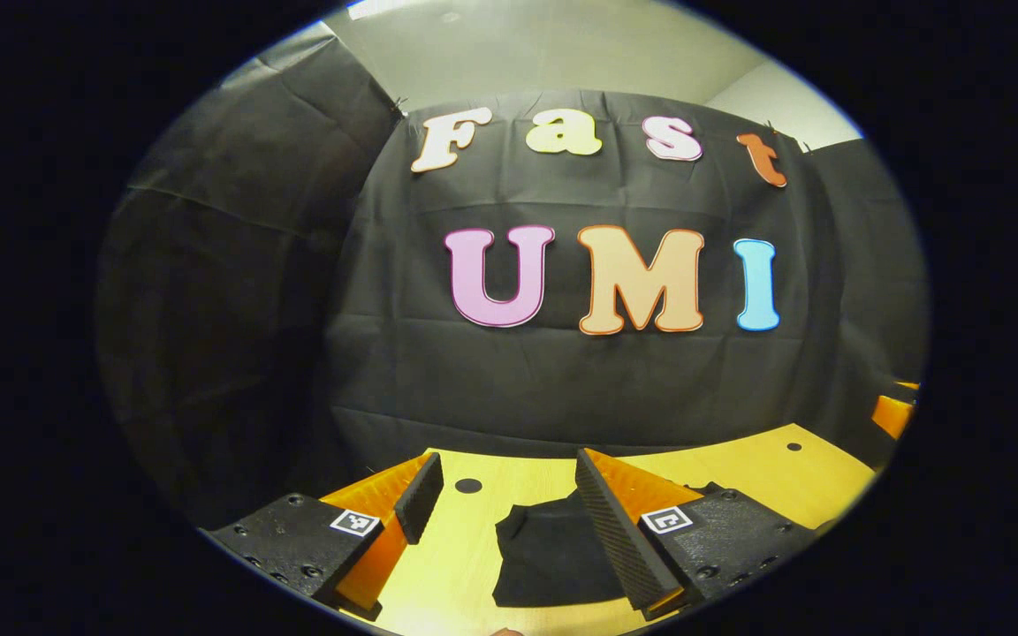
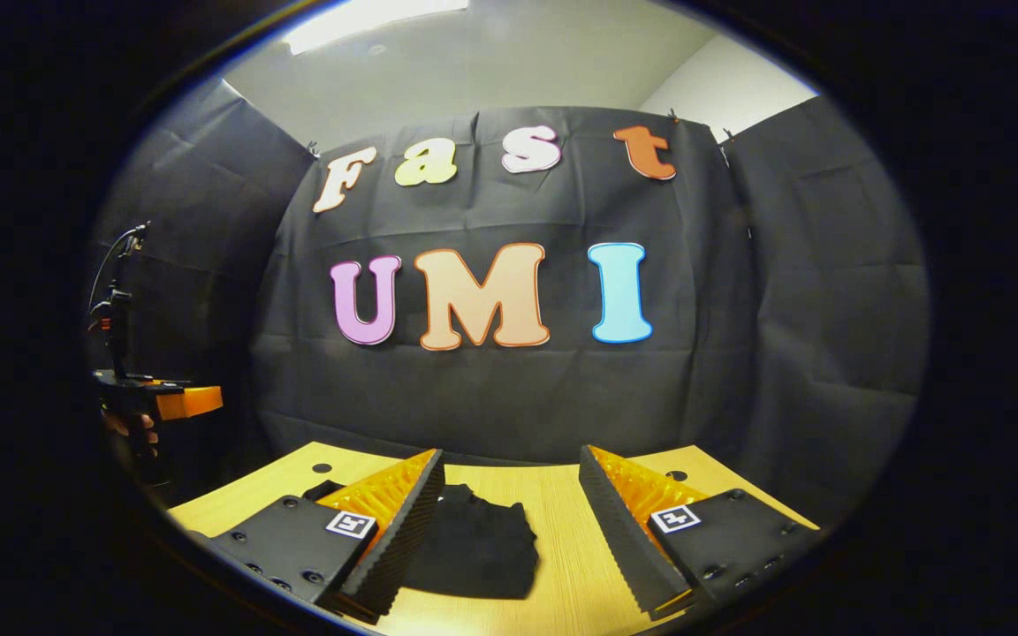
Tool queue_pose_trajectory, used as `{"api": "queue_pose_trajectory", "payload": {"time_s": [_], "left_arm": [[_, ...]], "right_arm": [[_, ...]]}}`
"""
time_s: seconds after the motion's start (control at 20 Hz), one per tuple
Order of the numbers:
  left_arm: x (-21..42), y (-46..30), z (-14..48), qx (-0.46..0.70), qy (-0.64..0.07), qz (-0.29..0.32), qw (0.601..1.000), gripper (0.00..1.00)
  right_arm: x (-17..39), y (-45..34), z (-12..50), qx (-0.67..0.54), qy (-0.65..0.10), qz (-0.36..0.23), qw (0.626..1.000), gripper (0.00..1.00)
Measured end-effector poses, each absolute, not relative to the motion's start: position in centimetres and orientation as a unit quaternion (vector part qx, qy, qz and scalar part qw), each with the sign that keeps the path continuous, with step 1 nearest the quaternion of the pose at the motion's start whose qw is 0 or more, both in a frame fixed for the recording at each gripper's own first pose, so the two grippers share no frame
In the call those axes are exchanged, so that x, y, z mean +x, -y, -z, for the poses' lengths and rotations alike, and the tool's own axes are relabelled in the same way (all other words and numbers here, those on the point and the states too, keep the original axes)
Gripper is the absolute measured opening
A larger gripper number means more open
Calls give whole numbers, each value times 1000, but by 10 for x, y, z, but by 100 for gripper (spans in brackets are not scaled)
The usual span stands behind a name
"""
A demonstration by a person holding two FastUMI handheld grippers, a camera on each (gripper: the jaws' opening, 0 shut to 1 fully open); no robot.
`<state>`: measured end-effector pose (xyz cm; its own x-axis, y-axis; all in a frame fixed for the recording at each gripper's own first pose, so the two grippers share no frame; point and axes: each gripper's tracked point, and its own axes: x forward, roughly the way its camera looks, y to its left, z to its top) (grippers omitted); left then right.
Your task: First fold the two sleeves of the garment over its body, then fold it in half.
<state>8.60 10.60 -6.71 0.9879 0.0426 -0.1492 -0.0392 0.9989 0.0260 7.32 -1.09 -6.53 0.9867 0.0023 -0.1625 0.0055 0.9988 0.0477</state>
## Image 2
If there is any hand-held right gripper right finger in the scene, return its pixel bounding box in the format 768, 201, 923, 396
578, 444, 821, 619

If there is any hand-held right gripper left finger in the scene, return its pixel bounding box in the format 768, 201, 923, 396
209, 449, 446, 619

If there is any black buttoned shirt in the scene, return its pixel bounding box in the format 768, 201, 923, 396
301, 480, 538, 600

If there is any black backdrop cloth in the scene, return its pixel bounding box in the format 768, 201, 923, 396
85, 75, 930, 531

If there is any thin grey cable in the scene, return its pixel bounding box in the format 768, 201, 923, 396
87, 225, 149, 314

